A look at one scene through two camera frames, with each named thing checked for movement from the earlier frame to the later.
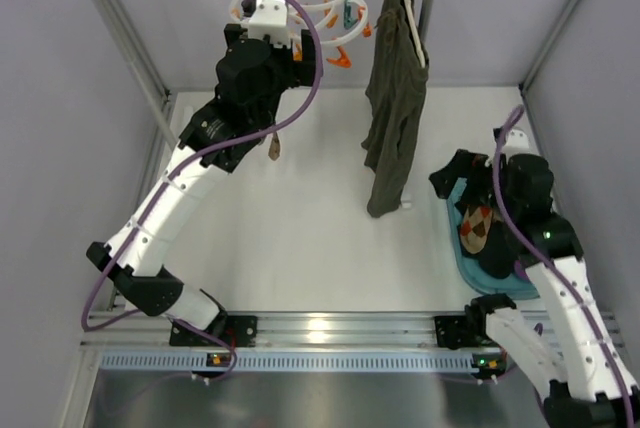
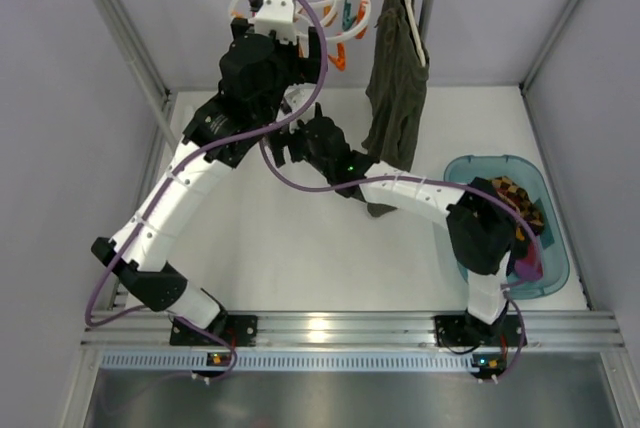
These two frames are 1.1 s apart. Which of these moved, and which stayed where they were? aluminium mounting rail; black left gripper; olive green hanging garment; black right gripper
Moved: black right gripper
Stayed: black left gripper; olive green hanging garment; aluminium mounting rail
